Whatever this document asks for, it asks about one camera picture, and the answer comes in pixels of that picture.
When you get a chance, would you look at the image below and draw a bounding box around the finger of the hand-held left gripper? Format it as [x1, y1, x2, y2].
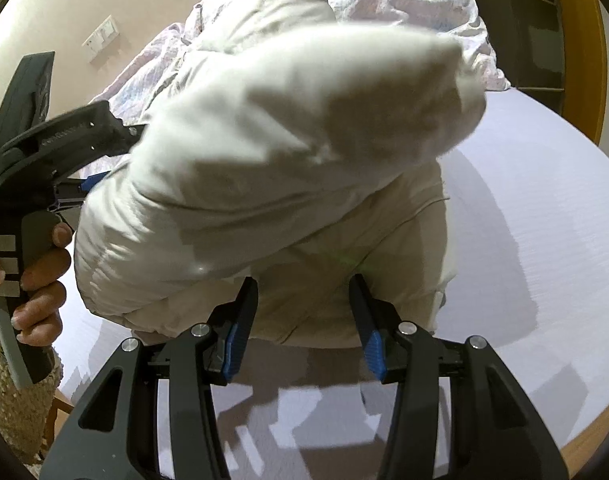
[54, 170, 112, 223]
[1, 100, 148, 173]

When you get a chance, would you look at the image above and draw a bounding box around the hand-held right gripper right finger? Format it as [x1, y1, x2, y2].
[348, 274, 570, 480]

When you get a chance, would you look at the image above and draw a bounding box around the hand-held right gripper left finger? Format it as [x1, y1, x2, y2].
[39, 276, 260, 480]

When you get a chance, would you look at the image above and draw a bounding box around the pale grey puffer jacket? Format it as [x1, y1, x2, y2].
[74, 0, 487, 351]

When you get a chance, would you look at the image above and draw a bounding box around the person's left forearm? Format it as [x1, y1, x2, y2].
[0, 287, 64, 463]

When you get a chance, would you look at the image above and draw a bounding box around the person's left hand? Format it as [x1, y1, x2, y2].
[0, 222, 74, 347]

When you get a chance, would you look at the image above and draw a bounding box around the bed with lilac sheet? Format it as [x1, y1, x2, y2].
[49, 87, 609, 480]

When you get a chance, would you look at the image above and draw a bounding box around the floral lilac quilt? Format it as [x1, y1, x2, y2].
[104, 0, 510, 126]

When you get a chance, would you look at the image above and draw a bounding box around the white wall socket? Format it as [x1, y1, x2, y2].
[82, 31, 104, 64]

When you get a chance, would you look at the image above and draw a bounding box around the wooden door frame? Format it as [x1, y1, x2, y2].
[553, 0, 609, 147]

